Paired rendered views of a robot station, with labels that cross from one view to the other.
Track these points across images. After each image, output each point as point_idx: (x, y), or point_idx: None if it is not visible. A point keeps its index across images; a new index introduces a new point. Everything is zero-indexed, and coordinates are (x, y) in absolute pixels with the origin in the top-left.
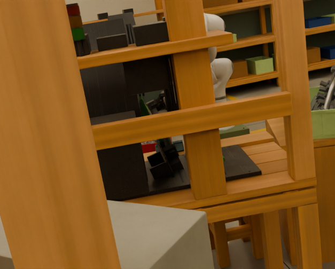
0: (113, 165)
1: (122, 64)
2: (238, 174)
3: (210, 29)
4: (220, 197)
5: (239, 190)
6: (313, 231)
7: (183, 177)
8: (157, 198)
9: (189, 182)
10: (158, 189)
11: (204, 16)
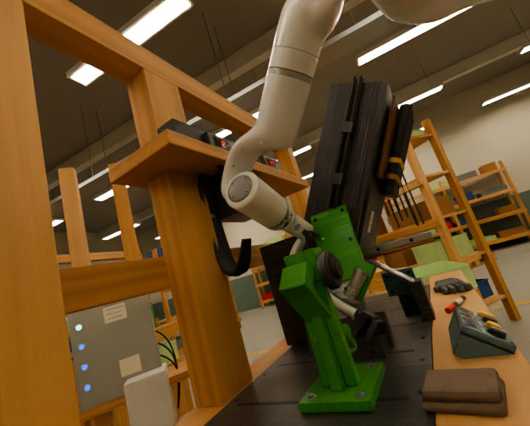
0: None
1: None
2: (210, 419)
3: (319, 7)
4: None
5: (183, 420)
6: None
7: (296, 364)
8: (277, 357)
9: (270, 370)
10: (287, 350)
11: (281, 10)
